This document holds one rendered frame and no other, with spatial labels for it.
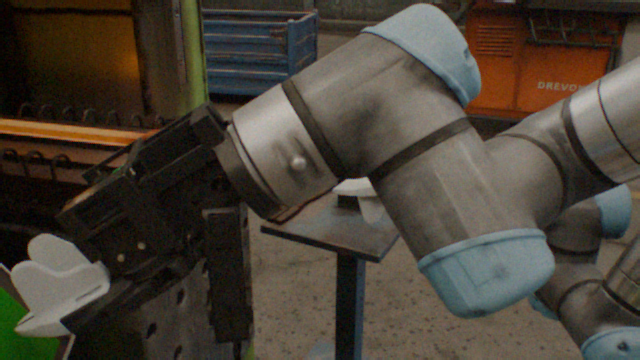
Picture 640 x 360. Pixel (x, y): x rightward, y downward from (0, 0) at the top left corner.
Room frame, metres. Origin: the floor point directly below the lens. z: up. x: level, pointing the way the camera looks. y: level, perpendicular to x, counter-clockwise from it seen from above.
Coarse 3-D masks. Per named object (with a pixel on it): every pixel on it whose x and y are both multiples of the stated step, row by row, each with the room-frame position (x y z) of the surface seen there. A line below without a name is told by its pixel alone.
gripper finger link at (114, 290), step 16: (160, 272) 0.31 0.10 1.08; (112, 288) 0.30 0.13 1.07; (128, 288) 0.29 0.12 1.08; (144, 288) 0.29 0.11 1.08; (96, 304) 0.29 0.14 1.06; (112, 304) 0.29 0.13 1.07; (128, 304) 0.29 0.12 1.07; (64, 320) 0.29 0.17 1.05; (80, 320) 0.29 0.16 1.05; (96, 320) 0.29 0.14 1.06; (112, 320) 0.29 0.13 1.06
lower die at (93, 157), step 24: (24, 120) 0.92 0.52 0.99; (48, 120) 0.92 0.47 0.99; (0, 144) 0.80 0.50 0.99; (24, 144) 0.80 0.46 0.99; (48, 144) 0.80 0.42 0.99; (72, 144) 0.79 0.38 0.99; (96, 144) 0.78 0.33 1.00; (120, 144) 0.77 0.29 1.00; (48, 168) 0.73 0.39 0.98; (0, 192) 0.71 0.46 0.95; (24, 192) 0.70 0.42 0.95; (48, 192) 0.69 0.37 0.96; (72, 192) 0.68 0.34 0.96
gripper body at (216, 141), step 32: (192, 128) 0.32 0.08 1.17; (224, 128) 0.35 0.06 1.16; (128, 160) 0.32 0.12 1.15; (160, 160) 0.33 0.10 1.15; (192, 160) 0.32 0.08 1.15; (224, 160) 0.31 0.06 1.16; (96, 192) 0.30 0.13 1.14; (128, 192) 0.30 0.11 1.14; (160, 192) 0.32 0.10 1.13; (192, 192) 0.32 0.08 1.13; (224, 192) 0.33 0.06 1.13; (256, 192) 0.31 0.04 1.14; (64, 224) 0.29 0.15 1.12; (96, 224) 0.30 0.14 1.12; (128, 224) 0.30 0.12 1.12; (160, 224) 0.30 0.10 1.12; (192, 224) 0.32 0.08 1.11; (96, 256) 0.30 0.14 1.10; (128, 256) 0.30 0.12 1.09; (160, 256) 0.30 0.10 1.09; (192, 256) 0.31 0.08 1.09; (160, 288) 0.30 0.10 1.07
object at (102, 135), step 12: (0, 120) 0.87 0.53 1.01; (12, 120) 0.87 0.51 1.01; (24, 132) 0.83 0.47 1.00; (36, 132) 0.82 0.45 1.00; (48, 132) 0.82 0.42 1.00; (60, 132) 0.81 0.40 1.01; (72, 132) 0.81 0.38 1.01; (84, 132) 0.80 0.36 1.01; (96, 132) 0.80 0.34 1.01; (108, 132) 0.80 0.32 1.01; (120, 132) 0.80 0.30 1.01; (156, 132) 0.79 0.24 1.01
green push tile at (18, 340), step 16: (0, 288) 0.35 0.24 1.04; (0, 304) 0.34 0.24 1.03; (16, 304) 0.35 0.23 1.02; (0, 320) 0.32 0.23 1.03; (16, 320) 0.34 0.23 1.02; (0, 336) 0.31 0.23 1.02; (16, 336) 0.32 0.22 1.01; (0, 352) 0.30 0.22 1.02; (16, 352) 0.31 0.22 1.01; (32, 352) 0.32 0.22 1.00; (48, 352) 0.34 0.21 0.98
